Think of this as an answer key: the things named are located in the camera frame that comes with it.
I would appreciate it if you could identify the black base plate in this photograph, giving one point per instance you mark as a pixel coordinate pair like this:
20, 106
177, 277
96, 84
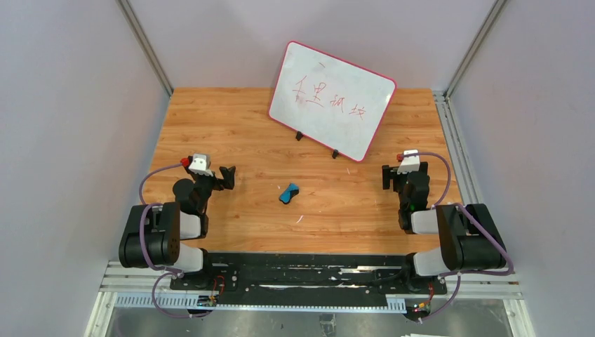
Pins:
308, 280

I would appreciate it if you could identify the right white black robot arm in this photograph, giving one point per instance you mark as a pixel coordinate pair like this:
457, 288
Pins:
469, 241

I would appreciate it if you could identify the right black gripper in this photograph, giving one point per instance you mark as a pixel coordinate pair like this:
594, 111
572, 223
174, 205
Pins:
405, 175

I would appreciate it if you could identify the pink framed whiteboard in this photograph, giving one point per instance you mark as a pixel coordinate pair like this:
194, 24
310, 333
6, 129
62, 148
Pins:
330, 100

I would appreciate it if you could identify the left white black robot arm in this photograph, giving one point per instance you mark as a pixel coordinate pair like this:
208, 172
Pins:
154, 233

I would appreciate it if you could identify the aluminium frame rails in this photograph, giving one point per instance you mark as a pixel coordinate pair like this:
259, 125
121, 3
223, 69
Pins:
302, 223

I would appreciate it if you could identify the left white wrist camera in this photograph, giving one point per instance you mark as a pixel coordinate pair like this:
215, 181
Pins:
201, 160

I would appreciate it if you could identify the blue black eraser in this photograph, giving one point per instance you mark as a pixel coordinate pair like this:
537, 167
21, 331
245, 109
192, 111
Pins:
291, 191

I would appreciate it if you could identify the wire whiteboard stand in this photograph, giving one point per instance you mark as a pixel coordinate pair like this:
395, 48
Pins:
299, 136

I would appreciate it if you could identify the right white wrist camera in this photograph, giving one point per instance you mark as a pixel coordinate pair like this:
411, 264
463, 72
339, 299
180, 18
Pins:
409, 161

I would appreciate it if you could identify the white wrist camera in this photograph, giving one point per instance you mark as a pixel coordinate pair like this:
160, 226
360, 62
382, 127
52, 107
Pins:
409, 161
201, 160

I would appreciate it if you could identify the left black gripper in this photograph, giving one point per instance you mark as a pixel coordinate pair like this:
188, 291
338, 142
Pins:
214, 179

